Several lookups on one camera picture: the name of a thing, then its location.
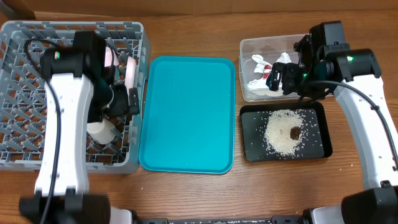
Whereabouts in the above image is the small pink-white bowl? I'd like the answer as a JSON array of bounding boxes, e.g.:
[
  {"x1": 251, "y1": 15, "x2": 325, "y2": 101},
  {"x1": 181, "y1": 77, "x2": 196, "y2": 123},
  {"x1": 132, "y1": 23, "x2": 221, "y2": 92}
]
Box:
[{"x1": 104, "y1": 47, "x2": 119, "y2": 67}]

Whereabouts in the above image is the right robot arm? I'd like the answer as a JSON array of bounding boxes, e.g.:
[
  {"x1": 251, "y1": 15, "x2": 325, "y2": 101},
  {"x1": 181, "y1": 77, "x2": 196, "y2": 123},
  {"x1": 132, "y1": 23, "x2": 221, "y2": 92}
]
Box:
[{"x1": 266, "y1": 21, "x2": 397, "y2": 224}]

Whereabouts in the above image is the white tissue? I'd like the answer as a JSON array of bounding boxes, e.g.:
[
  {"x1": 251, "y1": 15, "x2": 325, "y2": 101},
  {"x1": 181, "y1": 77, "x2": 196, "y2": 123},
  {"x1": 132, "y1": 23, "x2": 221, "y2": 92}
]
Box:
[{"x1": 248, "y1": 52, "x2": 292, "y2": 95}]

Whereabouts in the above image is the black rectangular tray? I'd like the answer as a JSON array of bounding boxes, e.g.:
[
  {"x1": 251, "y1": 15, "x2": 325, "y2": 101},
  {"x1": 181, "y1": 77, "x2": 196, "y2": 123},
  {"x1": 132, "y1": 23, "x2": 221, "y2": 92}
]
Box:
[{"x1": 240, "y1": 102, "x2": 333, "y2": 162}]

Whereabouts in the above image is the white cup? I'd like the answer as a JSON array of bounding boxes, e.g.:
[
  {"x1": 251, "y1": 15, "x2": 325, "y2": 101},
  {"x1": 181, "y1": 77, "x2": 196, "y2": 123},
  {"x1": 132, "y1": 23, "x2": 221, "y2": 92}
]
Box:
[{"x1": 87, "y1": 119, "x2": 116, "y2": 144}]

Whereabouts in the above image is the pile of white rice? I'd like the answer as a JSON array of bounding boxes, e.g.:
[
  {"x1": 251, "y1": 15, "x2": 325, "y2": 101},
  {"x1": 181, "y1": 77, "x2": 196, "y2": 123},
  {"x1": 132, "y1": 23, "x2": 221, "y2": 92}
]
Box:
[{"x1": 245, "y1": 108, "x2": 324, "y2": 157}]

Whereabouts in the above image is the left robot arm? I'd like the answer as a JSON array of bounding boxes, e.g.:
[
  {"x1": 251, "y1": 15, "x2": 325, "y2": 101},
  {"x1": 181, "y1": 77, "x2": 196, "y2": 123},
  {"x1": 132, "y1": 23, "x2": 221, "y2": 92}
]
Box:
[{"x1": 19, "y1": 31, "x2": 140, "y2": 223}]

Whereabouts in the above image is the large white plate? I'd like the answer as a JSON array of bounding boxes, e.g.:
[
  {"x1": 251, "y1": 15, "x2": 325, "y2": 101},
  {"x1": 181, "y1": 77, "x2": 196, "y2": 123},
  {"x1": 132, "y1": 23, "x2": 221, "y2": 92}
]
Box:
[{"x1": 124, "y1": 57, "x2": 136, "y2": 94}]

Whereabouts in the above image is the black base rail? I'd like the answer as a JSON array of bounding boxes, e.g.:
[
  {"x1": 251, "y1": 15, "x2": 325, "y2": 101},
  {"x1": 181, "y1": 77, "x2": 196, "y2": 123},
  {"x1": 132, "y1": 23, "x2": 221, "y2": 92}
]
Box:
[{"x1": 139, "y1": 215, "x2": 310, "y2": 224}]

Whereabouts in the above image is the brown food scrap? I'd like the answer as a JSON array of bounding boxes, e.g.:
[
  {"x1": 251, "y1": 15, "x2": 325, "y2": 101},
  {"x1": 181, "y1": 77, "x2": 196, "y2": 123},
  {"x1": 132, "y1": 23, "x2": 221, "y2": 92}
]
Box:
[{"x1": 290, "y1": 126, "x2": 302, "y2": 141}]

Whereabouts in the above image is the grey plastic dish rack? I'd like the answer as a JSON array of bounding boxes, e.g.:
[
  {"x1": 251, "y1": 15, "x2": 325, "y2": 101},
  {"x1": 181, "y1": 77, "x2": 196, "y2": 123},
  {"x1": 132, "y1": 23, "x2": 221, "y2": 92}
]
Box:
[{"x1": 1, "y1": 21, "x2": 151, "y2": 174}]

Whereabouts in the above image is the clear plastic waste bin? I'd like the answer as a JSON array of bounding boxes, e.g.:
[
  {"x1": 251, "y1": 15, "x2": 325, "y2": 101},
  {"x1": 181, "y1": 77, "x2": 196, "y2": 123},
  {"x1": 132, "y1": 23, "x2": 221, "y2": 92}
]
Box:
[{"x1": 239, "y1": 34, "x2": 304, "y2": 102}]

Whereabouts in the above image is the red snack wrapper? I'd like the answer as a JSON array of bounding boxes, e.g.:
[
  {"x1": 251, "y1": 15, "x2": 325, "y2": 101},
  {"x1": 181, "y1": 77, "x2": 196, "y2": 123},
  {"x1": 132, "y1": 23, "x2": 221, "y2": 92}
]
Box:
[{"x1": 263, "y1": 65, "x2": 272, "y2": 79}]

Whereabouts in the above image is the teal serving tray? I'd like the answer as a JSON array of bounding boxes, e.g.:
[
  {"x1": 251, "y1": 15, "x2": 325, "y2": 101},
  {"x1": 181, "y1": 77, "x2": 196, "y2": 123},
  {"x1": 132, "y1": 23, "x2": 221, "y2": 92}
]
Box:
[{"x1": 139, "y1": 56, "x2": 236, "y2": 174}]

